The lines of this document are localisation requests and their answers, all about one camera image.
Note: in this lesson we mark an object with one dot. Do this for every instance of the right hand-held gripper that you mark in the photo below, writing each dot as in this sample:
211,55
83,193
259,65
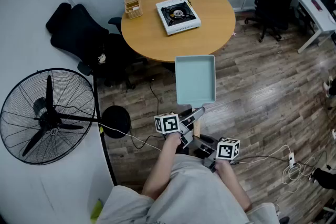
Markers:
228,149

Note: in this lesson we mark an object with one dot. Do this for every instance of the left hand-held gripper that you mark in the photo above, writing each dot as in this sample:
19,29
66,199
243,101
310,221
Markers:
168,124

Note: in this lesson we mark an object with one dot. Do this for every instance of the light blue plastic tray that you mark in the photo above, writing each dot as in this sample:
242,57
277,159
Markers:
195,78

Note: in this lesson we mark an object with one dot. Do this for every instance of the person's left forearm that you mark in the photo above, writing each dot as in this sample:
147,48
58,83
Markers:
164,165

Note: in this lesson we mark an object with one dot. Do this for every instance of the person's right forearm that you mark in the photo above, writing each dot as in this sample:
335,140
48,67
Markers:
233,183

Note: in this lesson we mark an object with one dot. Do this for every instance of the person's grey shirt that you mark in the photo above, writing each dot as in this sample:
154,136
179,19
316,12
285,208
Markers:
197,191

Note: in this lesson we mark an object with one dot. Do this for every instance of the white power strip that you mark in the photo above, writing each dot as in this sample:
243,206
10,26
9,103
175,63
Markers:
291,158

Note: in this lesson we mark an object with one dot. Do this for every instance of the small plush charm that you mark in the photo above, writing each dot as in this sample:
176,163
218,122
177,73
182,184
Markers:
101,59

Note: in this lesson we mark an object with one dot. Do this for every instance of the yellow-green bag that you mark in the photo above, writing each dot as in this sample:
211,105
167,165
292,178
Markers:
97,209

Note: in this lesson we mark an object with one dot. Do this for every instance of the wicker basket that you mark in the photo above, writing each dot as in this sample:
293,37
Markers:
132,6

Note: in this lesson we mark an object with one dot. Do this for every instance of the black floor fan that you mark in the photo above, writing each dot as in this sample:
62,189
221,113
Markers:
48,112

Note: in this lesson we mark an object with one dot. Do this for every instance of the dark red pouch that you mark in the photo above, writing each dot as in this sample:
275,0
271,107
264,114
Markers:
316,5

